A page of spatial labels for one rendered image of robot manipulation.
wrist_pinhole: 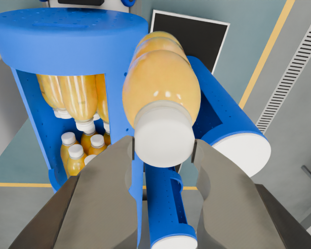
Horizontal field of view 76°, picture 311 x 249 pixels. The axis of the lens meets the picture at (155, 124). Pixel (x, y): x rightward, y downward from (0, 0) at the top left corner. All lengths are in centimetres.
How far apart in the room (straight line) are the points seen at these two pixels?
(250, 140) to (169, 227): 74
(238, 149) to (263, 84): 131
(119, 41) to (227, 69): 153
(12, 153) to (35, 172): 31
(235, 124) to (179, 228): 74
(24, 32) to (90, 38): 9
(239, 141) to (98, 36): 60
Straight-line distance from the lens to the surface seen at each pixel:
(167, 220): 132
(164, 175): 150
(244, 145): 81
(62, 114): 53
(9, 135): 93
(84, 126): 47
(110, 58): 35
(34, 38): 35
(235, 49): 179
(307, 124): 267
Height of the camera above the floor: 155
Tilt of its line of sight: 53 degrees down
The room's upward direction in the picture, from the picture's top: 170 degrees clockwise
